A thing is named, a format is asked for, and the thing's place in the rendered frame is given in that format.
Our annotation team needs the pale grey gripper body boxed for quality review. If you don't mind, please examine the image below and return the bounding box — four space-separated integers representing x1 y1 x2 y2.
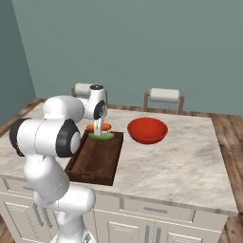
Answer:
93 118 104 137

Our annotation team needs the dark wooden tray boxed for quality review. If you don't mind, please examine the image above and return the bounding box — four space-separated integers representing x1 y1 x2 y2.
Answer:
65 128 124 187

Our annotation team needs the red bowl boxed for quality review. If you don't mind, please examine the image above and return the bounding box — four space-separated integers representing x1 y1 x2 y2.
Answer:
126 117 169 146

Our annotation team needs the orange carrot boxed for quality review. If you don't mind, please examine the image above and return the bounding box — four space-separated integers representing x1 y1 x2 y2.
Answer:
85 122 113 133

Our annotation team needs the green cucumber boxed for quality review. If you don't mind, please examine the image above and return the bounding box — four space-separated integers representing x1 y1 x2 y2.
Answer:
87 131 116 141

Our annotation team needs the wooden stool with white cushion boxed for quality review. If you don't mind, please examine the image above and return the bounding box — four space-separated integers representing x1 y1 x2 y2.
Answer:
142 87 186 115
70 82 109 106

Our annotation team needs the cream drawer front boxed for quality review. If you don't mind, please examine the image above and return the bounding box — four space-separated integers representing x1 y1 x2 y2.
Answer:
1 178 36 196
122 196 196 223

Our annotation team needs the cream cupboard door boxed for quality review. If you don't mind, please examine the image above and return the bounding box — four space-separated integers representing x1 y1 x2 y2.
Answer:
37 202 65 243
94 209 155 243
0 192 41 243
154 220 223 243

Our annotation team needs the grey drawer handle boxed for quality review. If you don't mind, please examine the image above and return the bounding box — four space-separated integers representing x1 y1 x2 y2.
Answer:
21 185 36 193
142 205 169 215

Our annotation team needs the grey cupboard door handle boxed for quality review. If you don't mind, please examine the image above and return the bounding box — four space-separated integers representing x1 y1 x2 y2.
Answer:
42 207 53 230
31 203 45 228
143 224 152 243
154 225 162 243

